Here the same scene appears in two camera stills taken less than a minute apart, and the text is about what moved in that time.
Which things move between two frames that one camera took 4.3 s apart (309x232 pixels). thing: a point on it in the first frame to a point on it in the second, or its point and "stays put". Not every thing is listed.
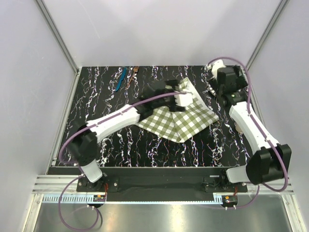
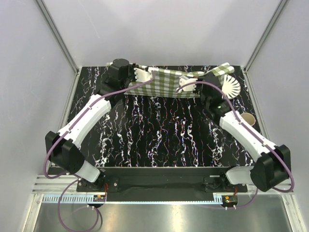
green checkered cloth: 183,124 to 166,82
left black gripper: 172,84 to 131,67
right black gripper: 239,81 to 197,90
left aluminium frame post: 60,41 stays put
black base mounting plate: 161,180 stays put
